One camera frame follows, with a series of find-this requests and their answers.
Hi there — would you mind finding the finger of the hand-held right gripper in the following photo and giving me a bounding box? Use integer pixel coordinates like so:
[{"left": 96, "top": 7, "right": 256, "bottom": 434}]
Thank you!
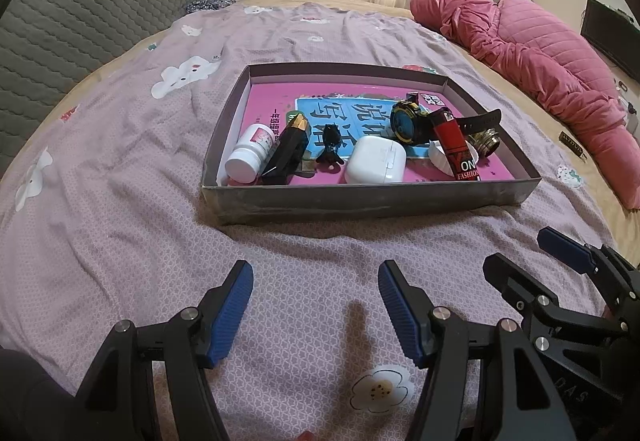
[
  {"left": 537, "top": 227, "right": 640, "bottom": 302},
  {"left": 482, "top": 253, "right": 631, "bottom": 352}
]

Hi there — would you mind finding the beige bed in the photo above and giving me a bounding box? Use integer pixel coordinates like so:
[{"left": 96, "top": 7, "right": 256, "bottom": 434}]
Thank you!
[{"left": 0, "top": 0, "right": 640, "bottom": 441}]

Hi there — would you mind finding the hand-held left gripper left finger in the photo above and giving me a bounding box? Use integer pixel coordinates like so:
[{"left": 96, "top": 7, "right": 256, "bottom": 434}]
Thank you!
[{"left": 75, "top": 260, "right": 255, "bottom": 441}]

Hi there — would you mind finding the grey quilted headboard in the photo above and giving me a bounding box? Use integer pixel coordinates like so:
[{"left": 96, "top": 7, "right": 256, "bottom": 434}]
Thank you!
[{"left": 0, "top": 0, "right": 217, "bottom": 177}]

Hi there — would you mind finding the white pill bottle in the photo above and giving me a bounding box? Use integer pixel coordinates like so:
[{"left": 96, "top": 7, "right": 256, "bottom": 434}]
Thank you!
[{"left": 224, "top": 124, "right": 281, "bottom": 184}]

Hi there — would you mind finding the shallow grey cardboard box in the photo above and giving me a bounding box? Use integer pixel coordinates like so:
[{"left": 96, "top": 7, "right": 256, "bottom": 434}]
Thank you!
[{"left": 201, "top": 64, "right": 542, "bottom": 227}]

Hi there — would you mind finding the black flat television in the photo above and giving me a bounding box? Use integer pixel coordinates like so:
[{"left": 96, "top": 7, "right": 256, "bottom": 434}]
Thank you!
[{"left": 580, "top": 0, "right": 640, "bottom": 84}]

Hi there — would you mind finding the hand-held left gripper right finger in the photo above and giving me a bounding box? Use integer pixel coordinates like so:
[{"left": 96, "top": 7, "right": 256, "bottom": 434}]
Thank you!
[{"left": 377, "top": 260, "right": 576, "bottom": 441}]

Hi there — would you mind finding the purple printed bedsheet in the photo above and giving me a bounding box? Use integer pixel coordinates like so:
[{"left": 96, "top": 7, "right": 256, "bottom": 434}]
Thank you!
[{"left": 0, "top": 1, "right": 618, "bottom": 441}]

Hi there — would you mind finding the black hair claw clip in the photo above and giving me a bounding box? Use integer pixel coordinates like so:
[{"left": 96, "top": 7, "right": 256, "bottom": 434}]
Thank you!
[{"left": 316, "top": 124, "right": 346, "bottom": 169}]

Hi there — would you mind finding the small dark patterned bar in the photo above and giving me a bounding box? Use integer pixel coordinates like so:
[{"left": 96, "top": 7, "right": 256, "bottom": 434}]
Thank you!
[{"left": 558, "top": 131, "right": 586, "bottom": 159}]

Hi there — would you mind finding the white plastic screw cap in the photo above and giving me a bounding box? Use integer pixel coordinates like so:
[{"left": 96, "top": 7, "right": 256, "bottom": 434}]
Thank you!
[{"left": 429, "top": 141, "right": 458, "bottom": 172}]

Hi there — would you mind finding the pink quilted duvet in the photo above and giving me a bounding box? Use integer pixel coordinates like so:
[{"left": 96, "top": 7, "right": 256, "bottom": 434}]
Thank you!
[{"left": 410, "top": 0, "right": 640, "bottom": 211}]

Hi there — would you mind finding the red lighter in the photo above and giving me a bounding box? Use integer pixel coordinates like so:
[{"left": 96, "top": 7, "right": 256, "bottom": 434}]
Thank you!
[{"left": 431, "top": 108, "right": 482, "bottom": 182}]

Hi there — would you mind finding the pink and blue book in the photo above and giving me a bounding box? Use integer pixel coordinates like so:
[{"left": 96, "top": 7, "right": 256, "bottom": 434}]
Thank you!
[{"left": 235, "top": 81, "right": 516, "bottom": 184}]

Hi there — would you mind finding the white earbuds case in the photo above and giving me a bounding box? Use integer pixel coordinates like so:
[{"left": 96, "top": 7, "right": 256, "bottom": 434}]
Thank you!
[{"left": 345, "top": 136, "right": 407, "bottom": 183}]

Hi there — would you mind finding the blue patterned cloth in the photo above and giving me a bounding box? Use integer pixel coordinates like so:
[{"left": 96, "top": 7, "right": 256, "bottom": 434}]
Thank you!
[{"left": 184, "top": 0, "right": 236, "bottom": 14}]

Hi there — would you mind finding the black and yellow wristwatch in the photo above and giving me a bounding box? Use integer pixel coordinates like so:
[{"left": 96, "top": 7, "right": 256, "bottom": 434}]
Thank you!
[{"left": 390, "top": 92, "right": 502, "bottom": 147}]

